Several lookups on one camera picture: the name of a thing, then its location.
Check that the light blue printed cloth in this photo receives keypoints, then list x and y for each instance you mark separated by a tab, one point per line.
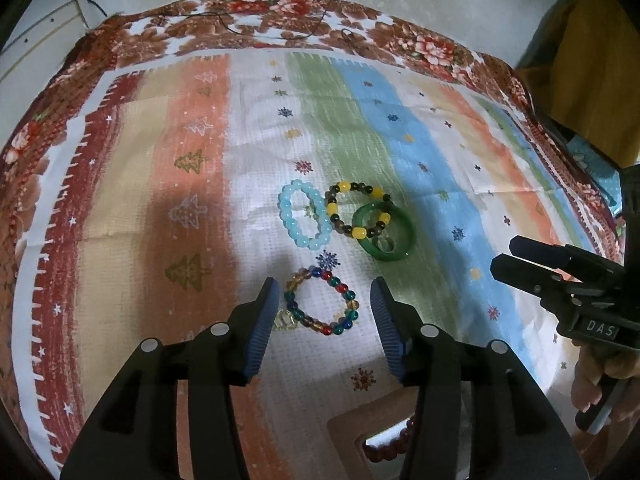
582	157

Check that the green jade bangle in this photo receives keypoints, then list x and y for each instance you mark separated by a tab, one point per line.
407	240

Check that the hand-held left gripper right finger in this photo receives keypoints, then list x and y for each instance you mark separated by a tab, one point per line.
386	332

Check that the white bed headboard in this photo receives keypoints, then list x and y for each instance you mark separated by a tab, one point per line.
45	30

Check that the striped printed blanket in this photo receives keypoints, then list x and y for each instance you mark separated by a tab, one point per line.
200	160

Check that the striped patterned tablecloth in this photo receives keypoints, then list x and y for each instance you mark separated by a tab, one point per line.
300	10

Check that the mustard brown cloth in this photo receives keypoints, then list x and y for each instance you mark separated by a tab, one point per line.
600	60

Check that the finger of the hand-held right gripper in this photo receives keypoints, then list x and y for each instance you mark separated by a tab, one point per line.
540	249
520	272

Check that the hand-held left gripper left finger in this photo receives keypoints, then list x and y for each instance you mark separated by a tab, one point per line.
260	332

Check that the person's right hand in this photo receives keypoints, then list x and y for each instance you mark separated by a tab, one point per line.
590	380

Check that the rectangular metal tin box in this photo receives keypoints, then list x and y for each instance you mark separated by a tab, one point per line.
345	430

